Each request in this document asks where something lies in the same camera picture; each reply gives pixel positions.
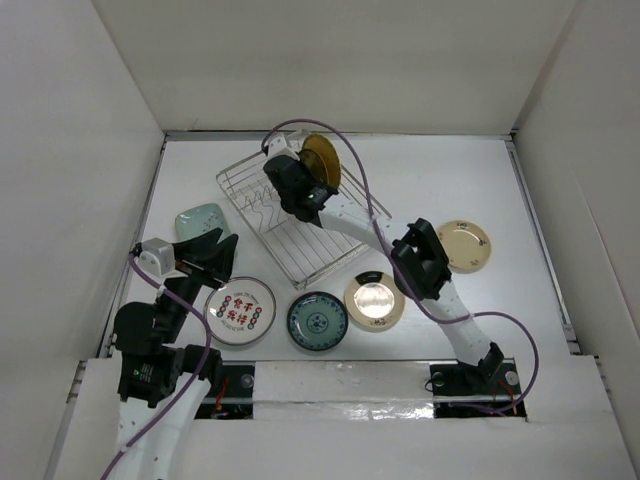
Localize blue green patterned bowl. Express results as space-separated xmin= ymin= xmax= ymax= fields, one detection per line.
xmin=285 ymin=291 xmax=349 ymax=352

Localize yellow woven pattern plate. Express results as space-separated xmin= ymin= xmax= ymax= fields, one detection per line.
xmin=301 ymin=134 xmax=341 ymax=189

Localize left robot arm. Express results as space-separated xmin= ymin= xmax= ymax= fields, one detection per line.
xmin=102 ymin=229 xmax=238 ymax=479

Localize wire dish rack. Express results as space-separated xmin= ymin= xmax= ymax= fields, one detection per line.
xmin=216 ymin=151 xmax=368 ymax=290

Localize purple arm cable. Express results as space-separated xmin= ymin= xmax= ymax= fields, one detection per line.
xmin=97 ymin=247 xmax=214 ymax=480
xmin=260 ymin=118 xmax=540 ymax=417

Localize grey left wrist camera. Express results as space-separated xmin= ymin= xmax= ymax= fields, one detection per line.
xmin=138 ymin=238 xmax=176 ymax=278

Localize white plate red characters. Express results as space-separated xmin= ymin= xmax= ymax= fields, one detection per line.
xmin=204 ymin=276 xmax=276 ymax=346

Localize pale green rectangular dish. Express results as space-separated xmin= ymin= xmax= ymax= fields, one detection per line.
xmin=174 ymin=203 xmax=232 ymax=243

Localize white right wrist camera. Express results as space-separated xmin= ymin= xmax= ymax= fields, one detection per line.
xmin=263 ymin=133 xmax=299 ymax=160

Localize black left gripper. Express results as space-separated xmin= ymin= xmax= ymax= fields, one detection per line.
xmin=156 ymin=226 xmax=236 ymax=340

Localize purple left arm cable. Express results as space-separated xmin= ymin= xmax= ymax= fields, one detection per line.
xmin=97 ymin=247 xmax=214 ymax=480

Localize brown yellow patterned plate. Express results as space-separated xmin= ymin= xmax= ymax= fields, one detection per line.
xmin=298 ymin=148 xmax=328 ymax=185

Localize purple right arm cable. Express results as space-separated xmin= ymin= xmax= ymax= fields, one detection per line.
xmin=260 ymin=118 xmax=540 ymax=417

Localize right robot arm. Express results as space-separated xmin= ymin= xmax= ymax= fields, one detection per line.
xmin=263 ymin=153 xmax=504 ymax=393

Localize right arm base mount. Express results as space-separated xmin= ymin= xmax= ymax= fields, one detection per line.
xmin=424 ymin=361 xmax=526 ymax=419

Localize cream plate with drawings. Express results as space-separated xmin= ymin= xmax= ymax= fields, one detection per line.
xmin=436 ymin=220 xmax=492 ymax=274

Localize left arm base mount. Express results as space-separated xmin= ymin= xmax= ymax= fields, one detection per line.
xmin=195 ymin=362 xmax=255 ymax=420

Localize cream bowl black rim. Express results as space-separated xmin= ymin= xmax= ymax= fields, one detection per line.
xmin=344 ymin=271 xmax=406 ymax=333

